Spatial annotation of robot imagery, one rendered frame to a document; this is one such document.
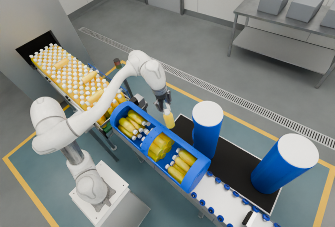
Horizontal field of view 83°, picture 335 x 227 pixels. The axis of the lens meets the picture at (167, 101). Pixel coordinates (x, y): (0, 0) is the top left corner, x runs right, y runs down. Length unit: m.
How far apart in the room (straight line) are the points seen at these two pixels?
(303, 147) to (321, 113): 1.76
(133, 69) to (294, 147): 1.35
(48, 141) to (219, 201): 1.21
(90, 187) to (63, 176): 1.72
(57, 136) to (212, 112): 1.27
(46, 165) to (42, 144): 2.35
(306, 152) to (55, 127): 1.68
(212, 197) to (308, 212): 1.44
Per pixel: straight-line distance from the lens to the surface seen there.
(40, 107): 1.10
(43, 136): 1.00
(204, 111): 1.79
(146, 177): 2.67
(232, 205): 1.64
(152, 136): 1.46
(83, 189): 1.43
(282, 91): 3.56
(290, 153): 1.77
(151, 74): 0.94
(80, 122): 0.96
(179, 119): 2.78
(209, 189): 1.63
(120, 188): 1.64
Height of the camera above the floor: 2.52
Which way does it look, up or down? 53 degrees down
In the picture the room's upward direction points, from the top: 10 degrees counter-clockwise
